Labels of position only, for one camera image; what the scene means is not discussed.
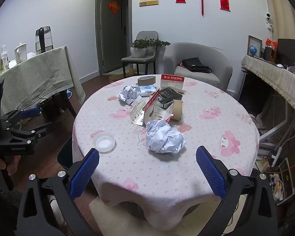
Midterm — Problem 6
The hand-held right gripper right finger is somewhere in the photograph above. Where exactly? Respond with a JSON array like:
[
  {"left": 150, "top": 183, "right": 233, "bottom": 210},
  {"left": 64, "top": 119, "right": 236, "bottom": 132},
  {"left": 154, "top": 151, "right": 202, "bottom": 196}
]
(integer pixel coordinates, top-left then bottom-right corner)
[{"left": 195, "top": 146, "right": 278, "bottom": 236}]

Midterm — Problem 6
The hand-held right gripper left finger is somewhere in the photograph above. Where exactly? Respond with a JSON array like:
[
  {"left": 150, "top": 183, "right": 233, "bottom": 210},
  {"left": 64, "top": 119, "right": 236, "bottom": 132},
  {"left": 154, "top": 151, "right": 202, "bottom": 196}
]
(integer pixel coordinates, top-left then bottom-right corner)
[{"left": 17, "top": 148, "right": 100, "bottom": 236}]

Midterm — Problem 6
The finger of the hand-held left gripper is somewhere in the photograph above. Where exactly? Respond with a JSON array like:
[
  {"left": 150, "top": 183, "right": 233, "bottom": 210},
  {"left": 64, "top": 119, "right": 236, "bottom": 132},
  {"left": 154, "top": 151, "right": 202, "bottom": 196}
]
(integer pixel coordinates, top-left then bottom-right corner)
[
  {"left": 1, "top": 107, "right": 41, "bottom": 129},
  {"left": 5, "top": 121, "right": 53, "bottom": 139}
]

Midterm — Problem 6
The large paper ball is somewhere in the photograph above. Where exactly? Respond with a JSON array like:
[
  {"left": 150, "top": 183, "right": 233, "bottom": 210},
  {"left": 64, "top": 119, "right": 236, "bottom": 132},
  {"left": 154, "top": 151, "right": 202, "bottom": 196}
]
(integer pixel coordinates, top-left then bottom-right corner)
[{"left": 146, "top": 119, "right": 186, "bottom": 154}]

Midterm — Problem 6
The brown tape roll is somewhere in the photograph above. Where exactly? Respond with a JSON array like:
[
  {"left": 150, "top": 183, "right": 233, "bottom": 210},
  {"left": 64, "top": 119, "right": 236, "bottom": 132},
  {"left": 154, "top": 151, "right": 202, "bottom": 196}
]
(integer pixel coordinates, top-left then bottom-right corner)
[{"left": 171, "top": 99, "right": 184, "bottom": 121}]

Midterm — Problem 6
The black packet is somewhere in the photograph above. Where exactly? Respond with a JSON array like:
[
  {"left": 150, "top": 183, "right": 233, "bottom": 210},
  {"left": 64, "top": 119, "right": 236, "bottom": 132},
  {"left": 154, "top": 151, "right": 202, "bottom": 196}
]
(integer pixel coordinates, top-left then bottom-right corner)
[{"left": 157, "top": 87, "right": 183, "bottom": 109}]

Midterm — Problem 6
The green patterned table cloth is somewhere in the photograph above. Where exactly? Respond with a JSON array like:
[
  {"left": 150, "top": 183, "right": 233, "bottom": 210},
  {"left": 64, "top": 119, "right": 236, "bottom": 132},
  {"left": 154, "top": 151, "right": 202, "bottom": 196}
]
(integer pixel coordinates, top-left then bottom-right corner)
[{"left": 0, "top": 45, "right": 86, "bottom": 115}]

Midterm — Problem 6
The clear plastic lid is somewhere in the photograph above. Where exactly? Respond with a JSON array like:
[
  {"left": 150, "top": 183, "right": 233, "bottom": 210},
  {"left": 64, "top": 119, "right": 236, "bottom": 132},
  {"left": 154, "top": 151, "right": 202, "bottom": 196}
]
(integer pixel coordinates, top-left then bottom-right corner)
[{"left": 93, "top": 132, "right": 116, "bottom": 153}]

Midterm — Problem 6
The clear plastic bottle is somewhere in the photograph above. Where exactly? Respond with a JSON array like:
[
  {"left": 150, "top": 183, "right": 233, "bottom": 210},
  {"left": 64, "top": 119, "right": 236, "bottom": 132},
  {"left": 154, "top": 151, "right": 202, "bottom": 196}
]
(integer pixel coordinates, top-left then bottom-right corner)
[{"left": 0, "top": 45, "right": 10, "bottom": 72}]

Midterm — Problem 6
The white jug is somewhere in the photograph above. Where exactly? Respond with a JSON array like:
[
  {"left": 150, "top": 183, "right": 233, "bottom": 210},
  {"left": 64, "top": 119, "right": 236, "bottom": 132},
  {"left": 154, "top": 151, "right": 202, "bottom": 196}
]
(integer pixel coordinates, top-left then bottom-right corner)
[{"left": 14, "top": 42, "right": 28, "bottom": 63}]

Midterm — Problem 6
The glass electric kettle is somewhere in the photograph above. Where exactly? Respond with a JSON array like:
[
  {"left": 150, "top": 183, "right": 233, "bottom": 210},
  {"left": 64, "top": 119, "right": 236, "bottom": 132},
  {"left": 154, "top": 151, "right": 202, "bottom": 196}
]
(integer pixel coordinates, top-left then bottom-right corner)
[{"left": 35, "top": 26, "right": 54, "bottom": 54}]

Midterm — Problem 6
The white small box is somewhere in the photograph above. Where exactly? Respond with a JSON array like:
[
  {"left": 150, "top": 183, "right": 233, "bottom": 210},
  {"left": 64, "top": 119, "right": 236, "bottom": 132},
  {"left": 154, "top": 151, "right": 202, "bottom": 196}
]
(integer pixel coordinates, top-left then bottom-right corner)
[{"left": 152, "top": 103, "right": 175, "bottom": 126}]

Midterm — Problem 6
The white printed packaging card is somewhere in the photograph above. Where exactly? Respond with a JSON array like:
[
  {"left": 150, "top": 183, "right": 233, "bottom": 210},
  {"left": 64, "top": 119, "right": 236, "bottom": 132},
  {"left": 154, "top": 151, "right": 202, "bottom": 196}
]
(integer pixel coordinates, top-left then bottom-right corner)
[{"left": 129, "top": 96, "right": 150, "bottom": 126}]

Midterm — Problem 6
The flat cardboard box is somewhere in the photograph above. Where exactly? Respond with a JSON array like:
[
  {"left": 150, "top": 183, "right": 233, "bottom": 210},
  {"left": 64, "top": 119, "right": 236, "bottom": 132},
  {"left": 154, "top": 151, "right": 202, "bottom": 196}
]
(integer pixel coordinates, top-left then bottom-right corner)
[{"left": 109, "top": 67, "right": 136, "bottom": 83}]

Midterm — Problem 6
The small crumpled paper ball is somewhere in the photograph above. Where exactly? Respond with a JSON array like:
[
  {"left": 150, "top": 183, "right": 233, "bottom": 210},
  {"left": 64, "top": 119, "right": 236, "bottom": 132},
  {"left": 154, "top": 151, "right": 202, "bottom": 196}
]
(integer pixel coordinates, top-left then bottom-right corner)
[{"left": 118, "top": 85, "right": 140, "bottom": 105}]

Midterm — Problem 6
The red edged packaging card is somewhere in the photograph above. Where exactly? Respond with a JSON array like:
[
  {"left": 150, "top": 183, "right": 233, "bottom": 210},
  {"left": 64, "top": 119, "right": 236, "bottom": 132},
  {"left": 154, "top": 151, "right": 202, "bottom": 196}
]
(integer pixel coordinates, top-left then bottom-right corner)
[{"left": 144, "top": 88, "right": 161, "bottom": 118}]

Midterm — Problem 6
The red white upright card packaging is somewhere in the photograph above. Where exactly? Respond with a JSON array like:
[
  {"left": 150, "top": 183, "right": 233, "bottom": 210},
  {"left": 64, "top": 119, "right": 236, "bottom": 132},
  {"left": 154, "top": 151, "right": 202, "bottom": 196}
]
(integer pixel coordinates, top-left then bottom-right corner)
[{"left": 160, "top": 74, "right": 187, "bottom": 94}]

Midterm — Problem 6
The blue white tissue packet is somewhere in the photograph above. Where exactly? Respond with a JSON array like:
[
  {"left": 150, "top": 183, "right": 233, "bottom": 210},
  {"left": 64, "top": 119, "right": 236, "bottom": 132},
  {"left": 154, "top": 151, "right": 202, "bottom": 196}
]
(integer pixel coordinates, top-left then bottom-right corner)
[{"left": 138, "top": 85, "right": 160, "bottom": 97}]

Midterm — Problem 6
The grey door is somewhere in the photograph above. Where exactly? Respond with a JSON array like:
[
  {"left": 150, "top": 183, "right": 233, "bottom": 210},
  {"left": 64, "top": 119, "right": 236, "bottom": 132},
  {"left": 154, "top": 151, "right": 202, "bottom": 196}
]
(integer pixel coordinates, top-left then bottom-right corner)
[{"left": 96, "top": 0, "right": 133, "bottom": 75}]

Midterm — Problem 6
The black bag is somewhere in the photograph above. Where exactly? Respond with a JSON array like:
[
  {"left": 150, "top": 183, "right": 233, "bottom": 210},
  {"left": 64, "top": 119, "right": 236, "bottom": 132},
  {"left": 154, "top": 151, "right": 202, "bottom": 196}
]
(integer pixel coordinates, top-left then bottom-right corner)
[{"left": 181, "top": 57, "right": 212, "bottom": 74}]

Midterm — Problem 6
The beige fringed desk cloth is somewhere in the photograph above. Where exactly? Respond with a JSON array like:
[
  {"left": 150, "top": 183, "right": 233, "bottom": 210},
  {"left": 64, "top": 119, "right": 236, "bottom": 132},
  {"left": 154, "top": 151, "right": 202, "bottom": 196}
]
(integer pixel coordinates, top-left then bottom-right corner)
[{"left": 241, "top": 55, "right": 295, "bottom": 121}]

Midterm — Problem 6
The grey dining chair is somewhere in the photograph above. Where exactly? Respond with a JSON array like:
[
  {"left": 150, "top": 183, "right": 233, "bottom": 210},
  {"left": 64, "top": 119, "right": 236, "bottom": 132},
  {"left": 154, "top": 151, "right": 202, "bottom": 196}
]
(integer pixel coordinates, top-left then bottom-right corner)
[{"left": 121, "top": 31, "right": 163, "bottom": 78}]

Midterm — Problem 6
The grey armchair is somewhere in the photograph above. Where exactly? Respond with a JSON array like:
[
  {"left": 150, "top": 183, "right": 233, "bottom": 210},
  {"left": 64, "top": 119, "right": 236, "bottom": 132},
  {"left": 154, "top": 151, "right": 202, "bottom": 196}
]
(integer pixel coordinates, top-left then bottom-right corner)
[{"left": 163, "top": 42, "right": 233, "bottom": 91}]

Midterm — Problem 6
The potted plant white pot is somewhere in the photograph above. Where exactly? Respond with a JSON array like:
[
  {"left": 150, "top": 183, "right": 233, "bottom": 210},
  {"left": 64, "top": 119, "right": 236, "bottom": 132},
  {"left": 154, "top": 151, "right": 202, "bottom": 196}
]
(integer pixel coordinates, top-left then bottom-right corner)
[
  {"left": 130, "top": 39, "right": 149, "bottom": 58},
  {"left": 146, "top": 38, "right": 171, "bottom": 56}
]

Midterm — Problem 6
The brown wooden box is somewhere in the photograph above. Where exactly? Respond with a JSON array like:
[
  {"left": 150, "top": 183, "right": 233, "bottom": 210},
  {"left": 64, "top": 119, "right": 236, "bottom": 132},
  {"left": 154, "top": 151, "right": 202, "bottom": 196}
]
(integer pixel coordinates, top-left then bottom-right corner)
[{"left": 264, "top": 47, "right": 277, "bottom": 62}]

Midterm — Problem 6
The red door decoration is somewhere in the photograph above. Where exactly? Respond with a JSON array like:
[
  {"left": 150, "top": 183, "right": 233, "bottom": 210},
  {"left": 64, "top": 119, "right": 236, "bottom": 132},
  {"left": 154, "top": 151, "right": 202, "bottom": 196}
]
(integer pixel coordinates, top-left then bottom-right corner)
[{"left": 108, "top": 0, "right": 121, "bottom": 15}]

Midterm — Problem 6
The black monitor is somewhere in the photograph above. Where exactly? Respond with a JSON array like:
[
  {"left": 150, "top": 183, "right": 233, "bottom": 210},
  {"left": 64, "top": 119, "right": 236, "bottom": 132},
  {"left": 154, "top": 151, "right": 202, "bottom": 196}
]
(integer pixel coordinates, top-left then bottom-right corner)
[{"left": 277, "top": 39, "right": 295, "bottom": 65}]

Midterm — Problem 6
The beige curtain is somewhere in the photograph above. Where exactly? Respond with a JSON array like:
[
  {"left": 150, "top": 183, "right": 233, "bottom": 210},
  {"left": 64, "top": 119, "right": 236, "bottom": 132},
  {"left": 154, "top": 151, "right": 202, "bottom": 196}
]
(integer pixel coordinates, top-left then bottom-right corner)
[{"left": 263, "top": 0, "right": 295, "bottom": 42}]

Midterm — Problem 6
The orange cable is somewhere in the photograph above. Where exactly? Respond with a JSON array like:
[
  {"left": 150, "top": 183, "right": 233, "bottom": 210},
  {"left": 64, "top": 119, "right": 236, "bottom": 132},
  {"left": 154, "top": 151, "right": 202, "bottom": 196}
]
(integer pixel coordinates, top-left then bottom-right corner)
[{"left": 259, "top": 157, "right": 295, "bottom": 176}]

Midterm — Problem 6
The white desk frame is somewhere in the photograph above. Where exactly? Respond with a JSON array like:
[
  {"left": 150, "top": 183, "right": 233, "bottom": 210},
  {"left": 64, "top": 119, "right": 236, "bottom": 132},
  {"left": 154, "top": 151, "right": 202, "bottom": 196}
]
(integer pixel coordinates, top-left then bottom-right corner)
[{"left": 259, "top": 114, "right": 295, "bottom": 153}]

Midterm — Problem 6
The picture frame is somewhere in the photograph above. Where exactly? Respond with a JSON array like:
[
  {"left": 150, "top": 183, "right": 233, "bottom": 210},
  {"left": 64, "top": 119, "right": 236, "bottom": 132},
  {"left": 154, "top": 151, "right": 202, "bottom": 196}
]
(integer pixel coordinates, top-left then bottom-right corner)
[{"left": 247, "top": 35, "right": 263, "bottom": 57}]

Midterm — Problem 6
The white security camera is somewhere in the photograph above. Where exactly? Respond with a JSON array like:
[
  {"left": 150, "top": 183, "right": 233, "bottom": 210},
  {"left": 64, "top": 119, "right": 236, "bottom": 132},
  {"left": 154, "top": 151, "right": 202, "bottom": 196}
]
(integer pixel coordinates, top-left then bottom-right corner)
[{"left": 264, "top": 11, "right": 273, "bottom": 31}]

